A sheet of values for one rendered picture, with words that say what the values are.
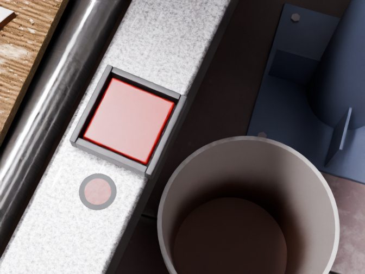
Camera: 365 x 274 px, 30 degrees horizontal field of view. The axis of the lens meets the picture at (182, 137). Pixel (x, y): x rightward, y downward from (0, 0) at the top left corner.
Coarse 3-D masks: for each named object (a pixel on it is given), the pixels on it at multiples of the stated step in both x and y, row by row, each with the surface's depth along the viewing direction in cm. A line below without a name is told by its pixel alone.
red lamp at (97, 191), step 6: (96, 180) 57; (102, 180) 57; (90, 186) 57; (96, 186) 57; (102, 186) 57; (108, 186) 57; (84, 192) 57; (90, 192) 57; (96, 192) 57; (102, 192) 57; (108, 192) 57; (90, 198) 57; (96, 198) 57; (102, 198) 57; (108, 198) 57
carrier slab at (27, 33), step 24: (0, 0) 60; (24, 0) 60; (48, 0) 60; (24, 24) 59; (48, 24) 60; (0, 48) 59; (24, 48) 59; (0, 72) 58; (24, 72) 58; (0, 96) 57; (0, 120) 57; (0, 144) 57
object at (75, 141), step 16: (128, 80) 59; (144, 80) 58; (96, 96) 58; (160, 96) 59; (176, 96) 58; (176, 112) 58; (80, 128) 57; (80, 144) 57; (160, 144) 57; (112, 160) 57; (128, 160) 56; (160, 160) 58; (144, 176) 57
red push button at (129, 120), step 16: (112, 80) 59; (112, 96) 58; (128, 96) 58; (144, 96) 58; (96, 112) 58; (112, 112) 58; (128, 112) 58; (144, 112) 58; (160, 112) 58; (96, 128) 57; (112, 128) 57; (128, 128) 57; (144, 128) 58; (160, 128) 58; (112, 144) 57; (128, 144) 57; (144, 144) 57; (144, 160) 57
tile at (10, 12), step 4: (0, 8) 59; (4, 8) 59; (0, 12) 59; (4, 12) 59; (8, 12) 59; (12, 12) 59; (0, 16) 58; (4, 16) 58; (8, 16) 59; (12, 16) 59; (0, 20) 58; (4, 20) 59; (8, 20) 59; (0, 24) 59; (4, 24) 59; (0, 28) 59
